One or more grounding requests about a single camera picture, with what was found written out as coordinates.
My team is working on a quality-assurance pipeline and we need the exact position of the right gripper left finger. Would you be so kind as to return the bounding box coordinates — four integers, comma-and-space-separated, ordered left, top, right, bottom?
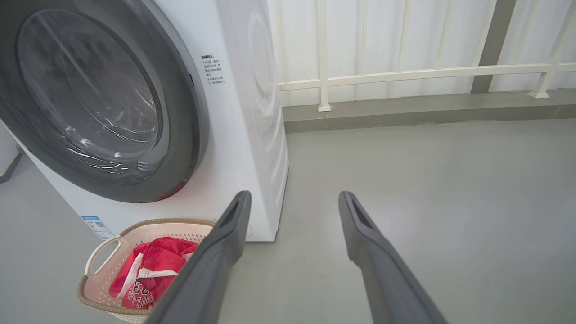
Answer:
145, 190, 252, 324

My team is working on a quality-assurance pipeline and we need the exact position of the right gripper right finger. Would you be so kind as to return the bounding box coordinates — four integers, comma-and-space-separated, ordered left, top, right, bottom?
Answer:
338, 191, 449, 324

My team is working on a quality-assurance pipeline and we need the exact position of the plain red garment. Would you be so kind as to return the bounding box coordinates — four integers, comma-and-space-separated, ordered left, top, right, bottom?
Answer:
109, 237, 198, 297

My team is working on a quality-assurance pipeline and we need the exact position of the red jersey with white print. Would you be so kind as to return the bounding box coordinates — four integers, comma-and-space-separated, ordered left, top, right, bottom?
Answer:
121, 277, 158, 310

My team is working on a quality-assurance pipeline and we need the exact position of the dark grey washing machine door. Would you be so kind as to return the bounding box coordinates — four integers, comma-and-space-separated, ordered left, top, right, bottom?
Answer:
0, 0, 210, 204

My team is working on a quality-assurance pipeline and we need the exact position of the cream basket with brown rim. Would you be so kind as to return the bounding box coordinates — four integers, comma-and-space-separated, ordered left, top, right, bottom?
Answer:
76, 218, 216, 324

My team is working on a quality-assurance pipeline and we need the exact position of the white washing machine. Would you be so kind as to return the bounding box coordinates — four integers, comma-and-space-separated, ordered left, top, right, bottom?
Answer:
0, 0, 290, 242

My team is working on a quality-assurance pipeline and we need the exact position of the blue energy sticker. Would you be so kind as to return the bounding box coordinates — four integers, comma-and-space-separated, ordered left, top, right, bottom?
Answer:
81, 215, 115, 240

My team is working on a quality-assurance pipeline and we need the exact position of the printed text label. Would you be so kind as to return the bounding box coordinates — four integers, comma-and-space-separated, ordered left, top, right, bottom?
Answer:
200, 54, 225, 86

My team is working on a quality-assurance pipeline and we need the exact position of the white metal railing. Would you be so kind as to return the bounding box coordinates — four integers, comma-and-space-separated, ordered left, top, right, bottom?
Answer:
270, 0, 576, 112

